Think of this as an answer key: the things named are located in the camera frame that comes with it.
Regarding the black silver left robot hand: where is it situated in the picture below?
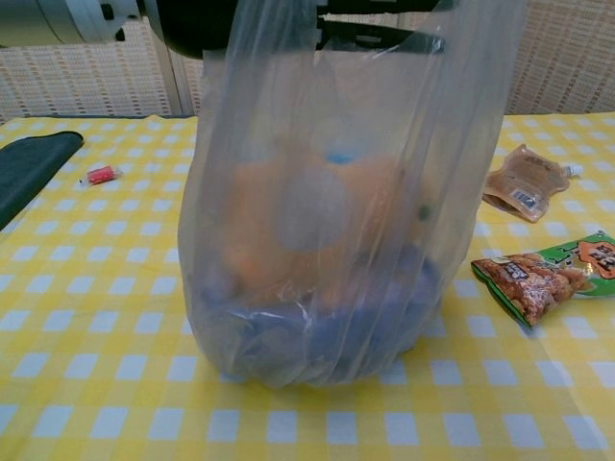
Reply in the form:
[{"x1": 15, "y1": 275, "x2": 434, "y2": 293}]
[{"x1": 138, "y1": 0, "x2": 455, "y2": 61}]

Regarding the translucent gray plastic bag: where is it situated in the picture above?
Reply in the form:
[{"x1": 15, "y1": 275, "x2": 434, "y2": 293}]
[{"x1": 180, "y1": 0, "x2": 528, "y2": 389}]

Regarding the yellow plush toy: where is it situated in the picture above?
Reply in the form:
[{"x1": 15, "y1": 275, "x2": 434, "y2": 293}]
[{"x1": 225, "y1": 143, "x2": 433, "y2": 299}]

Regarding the blue snack package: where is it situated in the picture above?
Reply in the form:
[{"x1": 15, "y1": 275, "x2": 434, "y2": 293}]
[{"x1": 191, "y1": 249, "x2": 443, "y2": 385}]

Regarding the woven bamboo screen panel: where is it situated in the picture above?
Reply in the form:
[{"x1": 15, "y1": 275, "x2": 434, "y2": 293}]
[
  {"x1": 167, "y1": 47, "x2": 209, "y2": 118},
  {"x1": 499, "y1": 0, "x2": 615, "y2": 116},
  {"x1": 0, "y1": 18, "x2": 180, "y2": 121}
]

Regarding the red wrapped candy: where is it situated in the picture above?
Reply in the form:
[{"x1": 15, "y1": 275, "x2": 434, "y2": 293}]
[{"x1": 79, "y1": 162, "x2": 120, "y2": 186}]

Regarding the black zippered pouch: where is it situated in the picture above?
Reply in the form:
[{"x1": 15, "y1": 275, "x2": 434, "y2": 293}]
[{"x1": 0, "y1": 130, "x2": 84, "y2": 231}]

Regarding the yellow white checked tablecloth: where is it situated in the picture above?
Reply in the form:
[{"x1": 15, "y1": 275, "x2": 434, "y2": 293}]
[{"x1": 0, "y1": 112, "x2": 615, "y2": 461}]

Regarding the brown spouted drink pouch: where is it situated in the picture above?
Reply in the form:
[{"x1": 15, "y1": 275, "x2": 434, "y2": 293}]
[{"x1": 481, "y1": 143, "x2": 582, "y2": 225}]

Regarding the green peanut snack packet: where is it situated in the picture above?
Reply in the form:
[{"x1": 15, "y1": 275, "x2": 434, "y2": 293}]
[{"x1": 470, "y1": 230, "x2": 615, "y2": 330}]

